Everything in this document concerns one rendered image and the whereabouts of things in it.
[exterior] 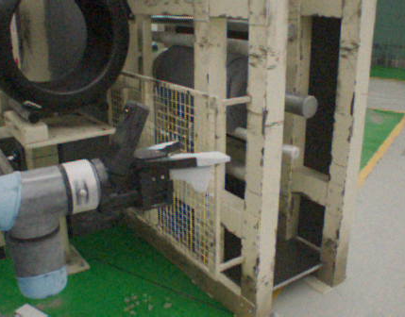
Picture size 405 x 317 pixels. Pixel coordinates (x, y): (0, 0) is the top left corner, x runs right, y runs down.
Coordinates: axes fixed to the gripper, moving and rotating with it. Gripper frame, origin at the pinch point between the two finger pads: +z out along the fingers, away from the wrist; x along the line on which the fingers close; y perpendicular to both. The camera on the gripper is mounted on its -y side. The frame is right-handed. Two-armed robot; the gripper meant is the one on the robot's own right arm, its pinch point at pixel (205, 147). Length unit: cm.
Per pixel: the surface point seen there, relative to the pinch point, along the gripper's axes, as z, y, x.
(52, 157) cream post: 4, 26, -148
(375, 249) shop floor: 155, 96, -84
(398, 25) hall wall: 812, -51, -529
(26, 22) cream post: -1, -36, -139
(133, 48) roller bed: 47, -21, -137
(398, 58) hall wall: 815, 18, -532
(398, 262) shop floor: 155, 99, -67
